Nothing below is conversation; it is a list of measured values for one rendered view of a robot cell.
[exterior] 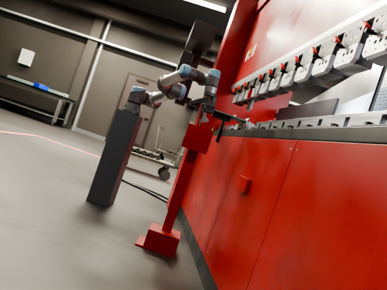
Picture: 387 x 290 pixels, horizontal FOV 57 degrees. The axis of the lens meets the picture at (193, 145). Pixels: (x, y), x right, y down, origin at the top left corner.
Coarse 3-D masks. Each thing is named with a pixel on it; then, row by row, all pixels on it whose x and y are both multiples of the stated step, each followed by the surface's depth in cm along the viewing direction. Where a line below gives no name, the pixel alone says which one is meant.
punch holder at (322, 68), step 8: (328, 40) 161; (320, 48) 167; (328, 48) 158; (336, 48) 153; (320, 56) 164; (328, 56) 154; (320, 64) 160; (328, 64) 152; (312, 72) 166; (320, 72) 157; (328, 72) 154; (336, 72) 153; (328, 80) 164
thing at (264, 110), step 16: (240, 0) 359; (240, 16) 359; (240, 32) 360; (224, 48) 359; (240, 48) 361; (224, 64) 359; (224, 80) 360; (224, 96) 360; (288, 96) 369; (224, 112) 361; (240, 112) 363; (256, 112) 365; (272, 112) 367; (208, 128) 360; (176, 176) 376
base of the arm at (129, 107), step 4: (128, 100) 288; (128, 104) 286; (132, 104) 286; (136, 104) 287; (140, 104) 290; (124, 108) 286; (128, 108) 285; (132, 108) 285; (136, 108) 287; (128, 112) 284; (132, 112) 285; (136, 112) 287
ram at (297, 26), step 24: (288, 0) 255; (312, 0) 202; (336, 0) 168; (360, 0) 144; (264, 24) 304; (288, 24) 234; (312, 24) 189; (336, 24) 159; (264, 48) 275; (288, 48) 216; (240, 72) 337; (264, 72) 251
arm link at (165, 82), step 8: (184, 64) 219; (176, 72) 229; (184, 72) 218; (192, 72) 220; (160, 80) 247; (168, 80) 239; (176, 80) 232; (184, 80) 229; (192, 80) 224; (160, 88) 252; (168, 88) 253
